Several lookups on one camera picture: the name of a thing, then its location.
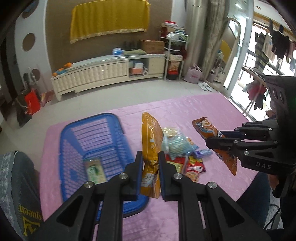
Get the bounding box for pink satin tablecloth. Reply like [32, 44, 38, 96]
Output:
[39, 93, 260, 241]

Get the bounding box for purple yellow snack packet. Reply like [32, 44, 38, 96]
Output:
[193, 149, 213, 159]

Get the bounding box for pink tote bag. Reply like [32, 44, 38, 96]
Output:
[184, 66, 203, 84]

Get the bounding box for oranges on plate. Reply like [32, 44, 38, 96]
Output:
[52, 62, 72, 77]

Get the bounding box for blue tissue pack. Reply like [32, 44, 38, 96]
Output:
[112, 48, 124, 56]

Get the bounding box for red bag on floor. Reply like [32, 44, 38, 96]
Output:
[25, 89, 41, 115]

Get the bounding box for blue plastic basket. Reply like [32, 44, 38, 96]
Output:
[59, 112, 150, 220]

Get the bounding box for wooden drying rack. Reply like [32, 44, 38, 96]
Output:
[242, 66, 268, 115]

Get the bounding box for white metal shelf rack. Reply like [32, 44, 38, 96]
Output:
[159, 21, 189, 80]

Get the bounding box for white TV cabinet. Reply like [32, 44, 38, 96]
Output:
[51, 54, 165, 101]

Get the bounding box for green cracker packet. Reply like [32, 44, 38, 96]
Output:
[83, 158, 107, 184]

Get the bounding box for red silver snack pouch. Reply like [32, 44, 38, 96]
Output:
[165, 154, 206, 183]

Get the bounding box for arched standing mirror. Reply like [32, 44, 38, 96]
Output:
[207, 18, 241, 92]

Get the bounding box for black bag on floor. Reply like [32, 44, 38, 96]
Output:
[15, 90, 32, 128]

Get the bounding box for silver standing air conditioner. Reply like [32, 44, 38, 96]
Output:
[183, 0, 208, 75]

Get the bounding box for brown coffee snack packet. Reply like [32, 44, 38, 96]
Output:
[192, 117, 237, 176]

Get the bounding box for grey queen chair cover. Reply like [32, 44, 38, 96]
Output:
[1, 151, 44, 240]

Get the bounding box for yellow cloth cover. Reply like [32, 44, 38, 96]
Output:
[70, 1, 150, 44]

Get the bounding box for green folded cloth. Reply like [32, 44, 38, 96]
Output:
[123, 49, 147, 56]

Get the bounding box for patterned curtain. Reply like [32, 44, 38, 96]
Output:
[202, 0, 229, 80]

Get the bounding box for cardboard box on cabinet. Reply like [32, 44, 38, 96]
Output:
[140, 40, 165, 54]

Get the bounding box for orange snack packet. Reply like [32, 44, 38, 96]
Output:
[140, 112, 164, 198]

